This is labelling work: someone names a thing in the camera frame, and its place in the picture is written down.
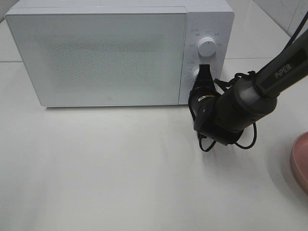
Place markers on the pink round plate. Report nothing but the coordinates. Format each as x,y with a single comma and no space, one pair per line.
299,161

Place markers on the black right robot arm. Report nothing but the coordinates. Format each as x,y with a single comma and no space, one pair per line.
222,110

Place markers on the lower white dial knob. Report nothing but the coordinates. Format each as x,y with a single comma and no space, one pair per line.
196,76

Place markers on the white microwave oven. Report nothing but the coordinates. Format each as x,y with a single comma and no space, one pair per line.
212,18

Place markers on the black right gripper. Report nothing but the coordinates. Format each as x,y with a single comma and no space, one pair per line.
204,84

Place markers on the upper white dial knob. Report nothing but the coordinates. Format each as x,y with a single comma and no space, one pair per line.
206,46

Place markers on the white dial knob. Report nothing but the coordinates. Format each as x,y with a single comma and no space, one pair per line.
206,46
196,76

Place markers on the white microwave door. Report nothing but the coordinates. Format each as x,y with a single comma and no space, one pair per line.
101,60

